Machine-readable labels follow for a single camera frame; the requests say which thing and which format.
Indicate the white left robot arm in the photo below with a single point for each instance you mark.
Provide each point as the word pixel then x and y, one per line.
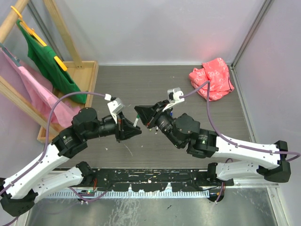
pixel 29 185

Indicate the coral patterned cloth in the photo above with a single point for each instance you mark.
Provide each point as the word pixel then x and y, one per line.
pixel 217 73

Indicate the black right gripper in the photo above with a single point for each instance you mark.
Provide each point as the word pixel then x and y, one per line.
pixel 149 115

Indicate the pink cloth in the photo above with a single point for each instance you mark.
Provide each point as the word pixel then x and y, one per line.
pixel 37 90

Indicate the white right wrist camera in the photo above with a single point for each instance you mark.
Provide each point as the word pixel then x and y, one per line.
pixel 175 96

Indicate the wooden rack frame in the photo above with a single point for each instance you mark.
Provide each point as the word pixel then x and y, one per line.
pixel 10 92

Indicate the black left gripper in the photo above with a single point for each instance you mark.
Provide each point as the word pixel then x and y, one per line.
pixel 124 128

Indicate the aluminium frame post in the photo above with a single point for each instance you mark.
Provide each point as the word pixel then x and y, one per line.
pixel 252 31

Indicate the yellow clothes hanger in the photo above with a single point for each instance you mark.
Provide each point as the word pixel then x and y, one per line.
pixel 38 39

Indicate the white marker with green end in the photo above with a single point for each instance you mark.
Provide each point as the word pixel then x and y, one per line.
pixel 136 120

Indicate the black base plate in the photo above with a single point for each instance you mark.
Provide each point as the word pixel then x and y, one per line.
pixel 151 180

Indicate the green cloth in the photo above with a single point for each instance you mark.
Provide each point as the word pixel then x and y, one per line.
pixel 44 59

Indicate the grey slotted cable duct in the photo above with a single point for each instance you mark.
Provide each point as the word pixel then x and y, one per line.
pixel 68 194

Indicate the blue-grey clothes hanger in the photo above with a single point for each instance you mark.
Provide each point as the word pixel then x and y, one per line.
pixel 14 60

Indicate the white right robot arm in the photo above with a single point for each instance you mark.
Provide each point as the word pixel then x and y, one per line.
pixel 250 159

